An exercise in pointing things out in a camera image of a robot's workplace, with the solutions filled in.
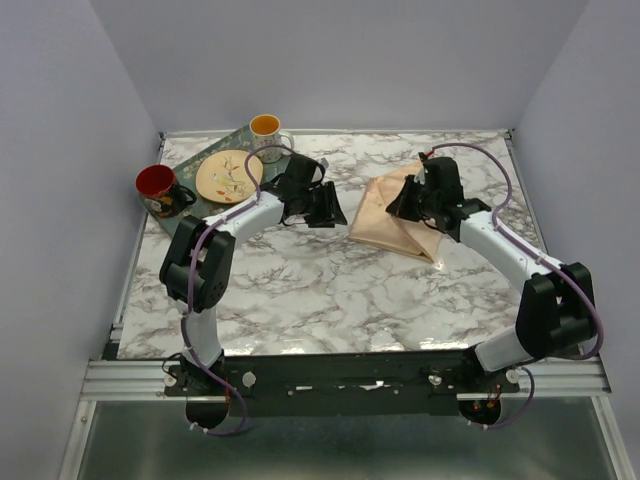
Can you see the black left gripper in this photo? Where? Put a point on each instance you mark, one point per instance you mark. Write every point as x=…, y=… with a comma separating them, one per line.
x=324, y=220

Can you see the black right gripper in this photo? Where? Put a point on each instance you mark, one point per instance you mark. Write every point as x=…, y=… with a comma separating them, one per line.
x=400, y=206

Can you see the peach cloth napkin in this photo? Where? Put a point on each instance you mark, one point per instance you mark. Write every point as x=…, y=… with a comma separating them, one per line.
x=373, y=226

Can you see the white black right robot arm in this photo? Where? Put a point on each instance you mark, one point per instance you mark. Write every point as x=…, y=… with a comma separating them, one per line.
x=556, y=309

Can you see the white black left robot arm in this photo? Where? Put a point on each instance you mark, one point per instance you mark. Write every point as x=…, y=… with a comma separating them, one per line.
x=197, y=267

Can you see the white mug yellow inside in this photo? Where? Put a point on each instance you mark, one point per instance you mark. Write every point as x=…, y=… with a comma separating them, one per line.
x=269, y=138

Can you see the black mug red inside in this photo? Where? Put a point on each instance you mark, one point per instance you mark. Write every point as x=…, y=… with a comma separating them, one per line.
x=160, y=190

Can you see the cream bird plate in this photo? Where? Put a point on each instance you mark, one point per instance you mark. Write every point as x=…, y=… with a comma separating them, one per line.
x=222, y=178

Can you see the green floral tray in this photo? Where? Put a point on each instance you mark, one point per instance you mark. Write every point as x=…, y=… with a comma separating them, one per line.
x=184, y=156

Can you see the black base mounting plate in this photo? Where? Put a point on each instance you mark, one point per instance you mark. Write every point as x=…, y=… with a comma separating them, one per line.
x=437, y=382

